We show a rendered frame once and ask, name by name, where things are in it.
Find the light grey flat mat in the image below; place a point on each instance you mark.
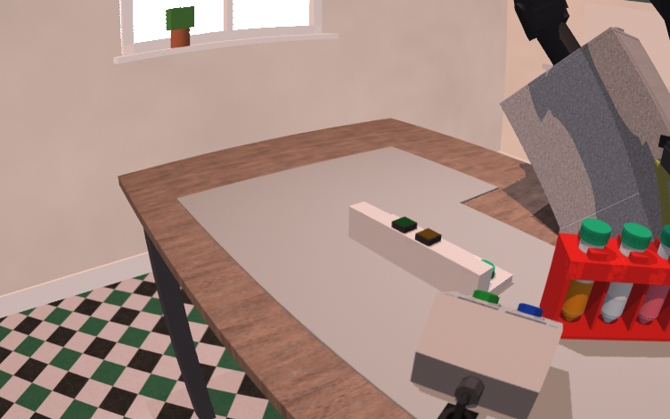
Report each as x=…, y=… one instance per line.
x=289, y=232

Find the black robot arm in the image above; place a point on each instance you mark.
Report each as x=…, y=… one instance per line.
x=546, y=21

